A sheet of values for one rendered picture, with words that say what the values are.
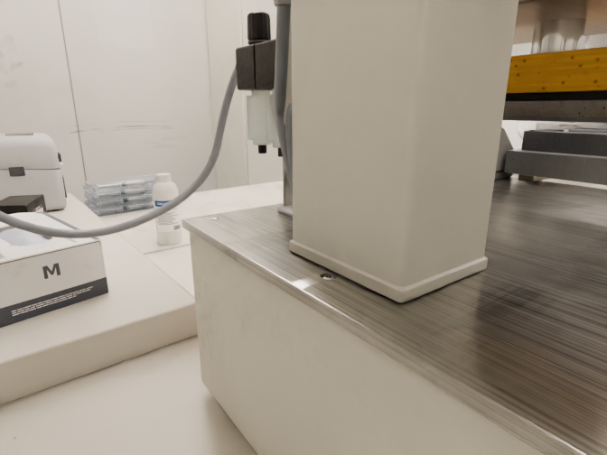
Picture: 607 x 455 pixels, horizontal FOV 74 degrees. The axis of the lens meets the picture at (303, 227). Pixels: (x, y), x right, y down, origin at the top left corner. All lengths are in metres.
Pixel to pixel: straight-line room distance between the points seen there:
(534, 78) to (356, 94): 0.15
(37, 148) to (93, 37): 1.71
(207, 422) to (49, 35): 2.43
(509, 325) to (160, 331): 0.40
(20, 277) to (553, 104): 0.52
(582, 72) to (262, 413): 0.31
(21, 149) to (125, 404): 0.72
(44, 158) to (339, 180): 0.89
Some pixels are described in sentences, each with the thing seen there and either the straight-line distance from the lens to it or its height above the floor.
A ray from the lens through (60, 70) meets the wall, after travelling 2.66.
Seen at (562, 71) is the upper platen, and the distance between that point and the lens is 0.32.
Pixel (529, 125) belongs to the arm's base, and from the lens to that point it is 1.22.
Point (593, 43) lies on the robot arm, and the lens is 0.85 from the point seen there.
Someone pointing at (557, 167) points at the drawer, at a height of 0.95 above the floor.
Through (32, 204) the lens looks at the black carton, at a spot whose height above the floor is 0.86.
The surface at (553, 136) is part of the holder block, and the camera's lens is 0.61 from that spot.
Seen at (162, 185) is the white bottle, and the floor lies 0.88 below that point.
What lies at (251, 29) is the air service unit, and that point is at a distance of 0.48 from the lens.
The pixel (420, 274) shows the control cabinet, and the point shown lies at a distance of 0.22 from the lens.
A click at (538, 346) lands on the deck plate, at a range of 0.20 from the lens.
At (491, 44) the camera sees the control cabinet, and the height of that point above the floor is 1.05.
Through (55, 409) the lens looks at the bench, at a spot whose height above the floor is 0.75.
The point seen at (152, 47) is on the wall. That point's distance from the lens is 2.80.
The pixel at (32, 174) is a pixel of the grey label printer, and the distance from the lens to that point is 1.07.
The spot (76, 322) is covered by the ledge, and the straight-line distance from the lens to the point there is 0.53.
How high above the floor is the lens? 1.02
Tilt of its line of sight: 17 degrees down
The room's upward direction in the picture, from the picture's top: straight up
